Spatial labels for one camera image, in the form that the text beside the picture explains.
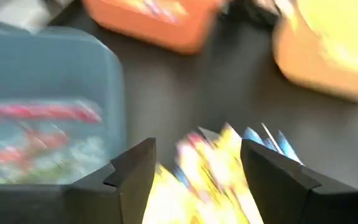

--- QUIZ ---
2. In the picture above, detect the yellow sour candy packet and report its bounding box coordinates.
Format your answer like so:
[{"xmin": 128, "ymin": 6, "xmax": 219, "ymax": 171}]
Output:
[
  {"xmin": 142, "ymin": 164, "xmax": 204, "ymax": 224},
  {"xmin": 175, "ymin": 124, "xmax": 264, "ymax": 224}
]

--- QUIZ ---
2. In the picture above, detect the orange plastic bin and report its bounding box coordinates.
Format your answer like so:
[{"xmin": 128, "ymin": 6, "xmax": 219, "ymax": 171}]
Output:
[{"xmin": 81, "ymin": 0, "xmax": 228, "ymax": 56}]

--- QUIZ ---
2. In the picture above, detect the red licorice packet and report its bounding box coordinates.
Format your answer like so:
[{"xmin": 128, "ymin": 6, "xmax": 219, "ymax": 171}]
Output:
[{"xmin": 0, "ymin": 101, "xmax": 103, "ymax": 124}]

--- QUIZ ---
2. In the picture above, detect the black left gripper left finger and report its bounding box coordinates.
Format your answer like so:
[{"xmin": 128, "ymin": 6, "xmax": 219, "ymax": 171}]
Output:
[{"xmin": 0, "ymin": 138, "xmax": 157, "ymax": 224}]

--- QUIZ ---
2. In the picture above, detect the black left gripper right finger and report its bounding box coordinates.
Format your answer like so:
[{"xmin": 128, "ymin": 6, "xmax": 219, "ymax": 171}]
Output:
[{"xmin": 240, "ymin": 139, "xmax": 358, "ymax": 224}]

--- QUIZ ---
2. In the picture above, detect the blue-grey plastic bin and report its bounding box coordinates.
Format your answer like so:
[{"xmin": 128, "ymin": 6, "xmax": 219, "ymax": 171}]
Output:
[{"xmin": 0, "ymin": 17, "xmax": 127, "ymax": 187}]

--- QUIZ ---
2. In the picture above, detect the yellow plastic bin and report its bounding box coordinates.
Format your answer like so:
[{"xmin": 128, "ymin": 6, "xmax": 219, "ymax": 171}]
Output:
[{"xmin": 272, "ymin": 0, "xmax": 358, "ymax": 106}]

